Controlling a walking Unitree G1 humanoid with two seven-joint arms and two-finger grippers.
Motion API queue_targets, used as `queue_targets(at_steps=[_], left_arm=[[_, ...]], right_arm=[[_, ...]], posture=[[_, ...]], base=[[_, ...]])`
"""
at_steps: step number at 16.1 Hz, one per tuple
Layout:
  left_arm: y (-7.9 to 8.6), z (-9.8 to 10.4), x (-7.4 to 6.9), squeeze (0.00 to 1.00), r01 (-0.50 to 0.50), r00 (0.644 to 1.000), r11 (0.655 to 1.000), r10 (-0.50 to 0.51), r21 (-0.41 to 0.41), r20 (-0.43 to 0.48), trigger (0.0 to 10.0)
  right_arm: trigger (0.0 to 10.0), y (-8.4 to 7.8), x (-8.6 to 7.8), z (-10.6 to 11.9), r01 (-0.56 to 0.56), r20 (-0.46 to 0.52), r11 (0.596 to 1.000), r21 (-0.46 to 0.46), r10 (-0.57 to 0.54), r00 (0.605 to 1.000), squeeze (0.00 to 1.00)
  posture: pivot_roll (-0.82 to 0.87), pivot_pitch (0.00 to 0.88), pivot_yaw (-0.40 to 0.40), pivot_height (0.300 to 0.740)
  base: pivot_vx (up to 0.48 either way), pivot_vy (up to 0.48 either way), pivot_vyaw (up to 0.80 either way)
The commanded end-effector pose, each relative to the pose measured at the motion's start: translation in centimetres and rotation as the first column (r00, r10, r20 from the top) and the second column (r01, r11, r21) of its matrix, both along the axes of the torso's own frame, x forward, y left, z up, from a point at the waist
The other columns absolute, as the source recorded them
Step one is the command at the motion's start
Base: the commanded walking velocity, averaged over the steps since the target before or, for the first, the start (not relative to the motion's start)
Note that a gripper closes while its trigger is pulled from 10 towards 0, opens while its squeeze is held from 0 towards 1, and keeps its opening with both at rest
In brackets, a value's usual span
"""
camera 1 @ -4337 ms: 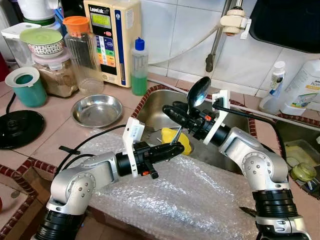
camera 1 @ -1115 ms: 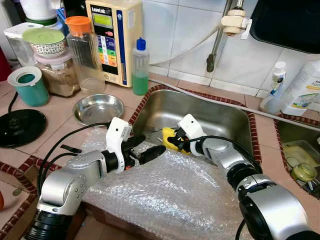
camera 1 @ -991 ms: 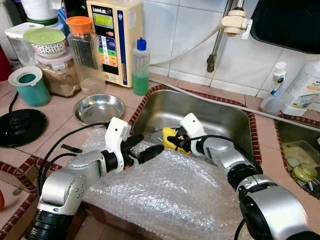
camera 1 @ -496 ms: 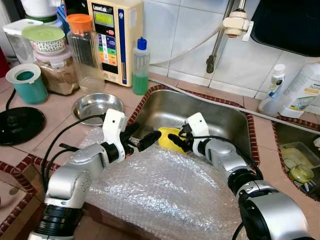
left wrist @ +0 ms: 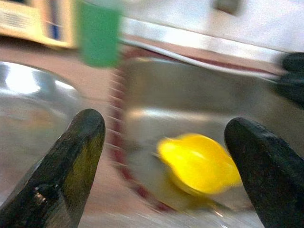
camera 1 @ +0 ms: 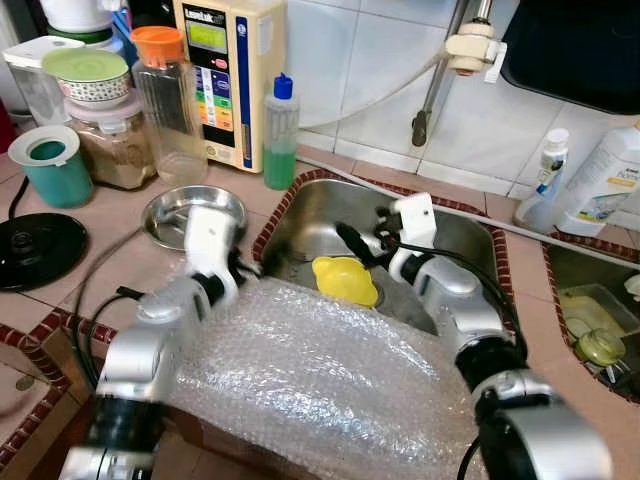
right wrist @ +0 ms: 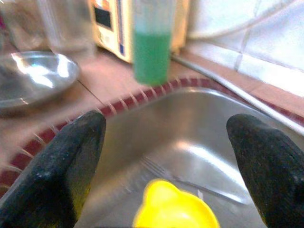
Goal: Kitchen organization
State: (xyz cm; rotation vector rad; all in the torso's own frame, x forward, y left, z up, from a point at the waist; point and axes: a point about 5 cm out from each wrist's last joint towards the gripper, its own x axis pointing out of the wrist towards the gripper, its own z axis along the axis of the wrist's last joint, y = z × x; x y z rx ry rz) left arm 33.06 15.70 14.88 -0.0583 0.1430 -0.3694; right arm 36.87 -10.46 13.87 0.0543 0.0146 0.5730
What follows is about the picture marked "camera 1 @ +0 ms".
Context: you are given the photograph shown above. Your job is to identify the clear plastic container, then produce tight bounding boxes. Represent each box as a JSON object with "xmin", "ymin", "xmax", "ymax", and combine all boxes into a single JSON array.
[{"xmin": 557, "ymin": 283, "xmax": 636, "ymax": 331}]

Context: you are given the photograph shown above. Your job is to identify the yellow plastic bowl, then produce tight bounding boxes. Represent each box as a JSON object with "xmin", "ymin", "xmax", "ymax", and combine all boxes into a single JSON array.
[{"xmin": 311, "ymin": 255, "xmax": 381, "ymax": 309}]

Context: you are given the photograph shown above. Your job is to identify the white appliance with green base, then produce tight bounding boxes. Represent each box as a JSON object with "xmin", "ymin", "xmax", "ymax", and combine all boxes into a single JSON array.
[{"xmin": 38, "ymin": 0, "xmax": 126, "ymax": 46}]

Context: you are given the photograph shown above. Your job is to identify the clear container of brown powder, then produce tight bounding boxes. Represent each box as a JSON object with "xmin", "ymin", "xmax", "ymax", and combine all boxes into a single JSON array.
[{"xmin": 65, "ymin": 95, "xmax": 161, "ymax": 191}]

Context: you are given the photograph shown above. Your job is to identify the black round kettle base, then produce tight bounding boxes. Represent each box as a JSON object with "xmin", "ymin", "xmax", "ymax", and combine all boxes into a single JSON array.
[{"xmin": 0, "ymin": 212, "xmax": 91, "ymax": 293}]

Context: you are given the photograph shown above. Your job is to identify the white water hose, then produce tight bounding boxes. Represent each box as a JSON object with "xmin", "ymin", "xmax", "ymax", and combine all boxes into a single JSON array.
[{"xmin": 295, "ymin": 55, "xmax": 640, "ymax": 269}]

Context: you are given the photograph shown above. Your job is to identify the teal cup with white rim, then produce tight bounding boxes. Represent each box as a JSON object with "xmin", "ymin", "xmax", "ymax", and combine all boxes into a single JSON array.
[{"xmin": 8, "ymin": 125, "xmax": 94, "ymax": 209}]

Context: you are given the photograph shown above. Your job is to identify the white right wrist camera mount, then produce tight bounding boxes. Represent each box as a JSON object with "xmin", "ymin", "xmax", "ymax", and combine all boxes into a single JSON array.
[{"xmin": 393, "ymin": 193, "xmax": 439, "ymax": 251}]

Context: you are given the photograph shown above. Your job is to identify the green liquid bottle blue cap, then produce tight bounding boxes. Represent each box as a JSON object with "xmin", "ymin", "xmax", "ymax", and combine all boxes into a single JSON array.
[{"xmin": 263, "ymin": 72, "xmax": 301, "ymax": 191}]

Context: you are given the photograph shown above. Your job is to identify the clear jug with white lid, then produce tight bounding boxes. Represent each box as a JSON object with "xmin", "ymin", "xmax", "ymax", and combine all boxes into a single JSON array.
[{"xmin": 3, "ymin": 35, "xmax": 86, "ymax": 126}]

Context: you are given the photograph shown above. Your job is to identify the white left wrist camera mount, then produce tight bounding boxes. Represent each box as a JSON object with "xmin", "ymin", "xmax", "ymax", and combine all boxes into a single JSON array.
[{"xmin": 183, "ymin": 205, "xmax": 241, "ymax": 281}]

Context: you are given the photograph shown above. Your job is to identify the clear bottle with orange cap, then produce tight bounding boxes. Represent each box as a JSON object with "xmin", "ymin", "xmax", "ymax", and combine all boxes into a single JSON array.
[{"xmin": 130, "ymin": 25, "xmax": 211, "ymax": 188}]

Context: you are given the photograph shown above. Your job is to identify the patterned bowl with green lid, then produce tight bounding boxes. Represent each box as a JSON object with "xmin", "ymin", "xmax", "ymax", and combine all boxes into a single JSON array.
[{"xmin": 42, "ymin": 45, "xmax": 133, "ymax": 106}]

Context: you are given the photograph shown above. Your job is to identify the green glass cup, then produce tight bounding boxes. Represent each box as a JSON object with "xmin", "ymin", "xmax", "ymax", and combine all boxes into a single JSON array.
[{"xmin": 578, "ymin": 328, "xmax": 628, "ymax": 369}]

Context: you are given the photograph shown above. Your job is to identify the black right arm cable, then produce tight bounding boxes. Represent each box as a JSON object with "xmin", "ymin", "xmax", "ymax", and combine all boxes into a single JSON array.
[{"xmin": 385, "ymin": 235, "xmax": 529, "ymax": 356}]

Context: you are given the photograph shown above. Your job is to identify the faucet with cream diverter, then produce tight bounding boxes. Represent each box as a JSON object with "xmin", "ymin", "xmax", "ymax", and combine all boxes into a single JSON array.
[{"xmin": 412, "ymin": 0, "xmax": 508, "ymax": 149}]

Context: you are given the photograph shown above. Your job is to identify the stainless steel sink basin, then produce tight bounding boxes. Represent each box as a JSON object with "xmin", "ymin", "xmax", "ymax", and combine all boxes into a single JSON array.
[
  {"xmin": 540, "ymin": 240, "xmax": 640, "ymax": 401},
  {"xmin": 250, "ymin": 170, "xmax": 501, "ymax": 336}
]

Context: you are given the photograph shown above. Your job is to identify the black hanging tray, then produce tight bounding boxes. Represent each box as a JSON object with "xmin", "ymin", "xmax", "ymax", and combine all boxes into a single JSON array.
[{"xmin": 500, "ymin": 0, "xmax": 640, "ymax": 114}]

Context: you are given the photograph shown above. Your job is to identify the white detergent bottle yellow cap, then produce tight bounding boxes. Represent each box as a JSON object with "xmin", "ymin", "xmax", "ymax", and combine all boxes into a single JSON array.
[{"xmin": 555, "ymin": 125, "xmax": 640, "ymax": 238}]

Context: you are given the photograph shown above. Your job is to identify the stainless steel bowl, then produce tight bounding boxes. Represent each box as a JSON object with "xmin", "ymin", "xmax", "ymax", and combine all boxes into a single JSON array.
[{"xmin": 141, "ymin": 185, "xmax": 248, "ymax": 251}]

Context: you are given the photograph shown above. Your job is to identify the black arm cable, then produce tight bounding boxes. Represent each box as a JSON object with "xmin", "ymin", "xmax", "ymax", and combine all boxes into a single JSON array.
[
  {"xmin": 72, "ymin": 225, "xmax": 191, "ymax": 391},
  {"xmin": 385, "ymin": 235, "xmax": 529, "ymax": 356}
]

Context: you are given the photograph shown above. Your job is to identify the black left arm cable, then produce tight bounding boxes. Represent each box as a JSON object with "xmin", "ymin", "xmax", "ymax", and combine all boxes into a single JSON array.
[{"xmin": 72, "ymin": 225, "xmax": 191, "ymax": 391}]

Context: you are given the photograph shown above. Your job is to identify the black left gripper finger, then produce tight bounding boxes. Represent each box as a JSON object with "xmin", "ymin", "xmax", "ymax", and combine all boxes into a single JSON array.
[{"xmin": 260, "ymin": 248, "xmax": 298, "ymax": 283}]

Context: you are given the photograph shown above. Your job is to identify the cream water ionizer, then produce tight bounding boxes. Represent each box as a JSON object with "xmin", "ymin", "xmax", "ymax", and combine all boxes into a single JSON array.
[{"xmin": 172, "ymin": 0, "xmax": 291, "ymax": 173}]

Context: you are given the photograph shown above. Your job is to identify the clear bubble wrap sheet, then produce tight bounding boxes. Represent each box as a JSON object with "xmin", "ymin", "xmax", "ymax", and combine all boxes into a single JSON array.
[{"xmin": 170, "ymin": 280, "xmax": 501, "ymax": 480}]

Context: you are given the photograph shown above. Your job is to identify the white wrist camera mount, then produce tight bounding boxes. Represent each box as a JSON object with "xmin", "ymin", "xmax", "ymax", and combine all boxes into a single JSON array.
[
  {"xmin": 183, "ymin": 205, "xmax": 241, "ymax": 281},
  {"xmin": 393, "ymin": 193, "xmax": 439, "ymax": 251}
]

